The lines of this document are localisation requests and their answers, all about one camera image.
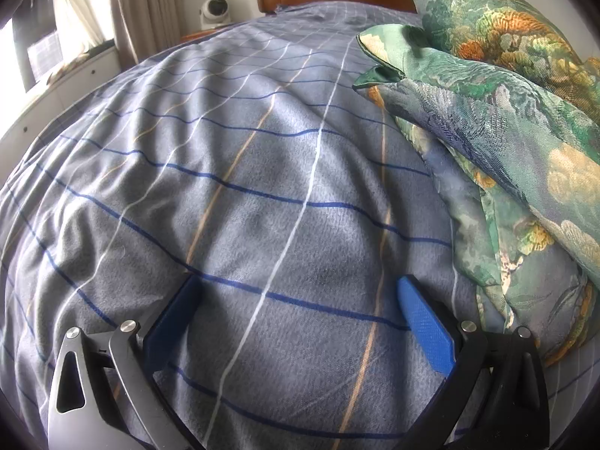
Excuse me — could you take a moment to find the wooden nightstand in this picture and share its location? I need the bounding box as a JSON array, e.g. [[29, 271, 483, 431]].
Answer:
[[180, 28, 227, 44]]

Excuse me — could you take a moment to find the grey-blue plaid blanket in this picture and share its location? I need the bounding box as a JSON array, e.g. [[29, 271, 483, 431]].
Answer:
[[0, 1, 600, 450]]

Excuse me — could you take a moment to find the beige curtain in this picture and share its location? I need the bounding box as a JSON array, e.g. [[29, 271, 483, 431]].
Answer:
[[105, 0, 185, 64]]

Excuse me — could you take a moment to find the window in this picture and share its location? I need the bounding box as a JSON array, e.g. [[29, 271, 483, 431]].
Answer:
[[0, 0, 116, 118]]

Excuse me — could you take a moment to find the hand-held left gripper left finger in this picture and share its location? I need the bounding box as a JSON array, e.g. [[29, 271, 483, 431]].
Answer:
[[47, 274, 204, 450]]

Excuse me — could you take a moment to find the green floral garment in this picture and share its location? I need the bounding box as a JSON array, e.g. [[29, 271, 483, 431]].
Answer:
[[352, 0, 600, 369]]

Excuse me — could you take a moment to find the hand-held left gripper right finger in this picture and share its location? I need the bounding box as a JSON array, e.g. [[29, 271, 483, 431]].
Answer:
[[396, 276, 550, 450]]

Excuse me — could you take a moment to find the white window bench cabinet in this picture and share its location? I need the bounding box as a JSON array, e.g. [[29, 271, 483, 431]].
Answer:
[[0, 47, 123, 151]]

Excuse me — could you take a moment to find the white sheer curtain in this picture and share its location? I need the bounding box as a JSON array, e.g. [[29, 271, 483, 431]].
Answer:
[[51, 0, 118, 54]]

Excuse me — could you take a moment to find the small white fan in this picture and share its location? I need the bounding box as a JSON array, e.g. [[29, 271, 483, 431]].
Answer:
[[201, 0, 234, 26]]

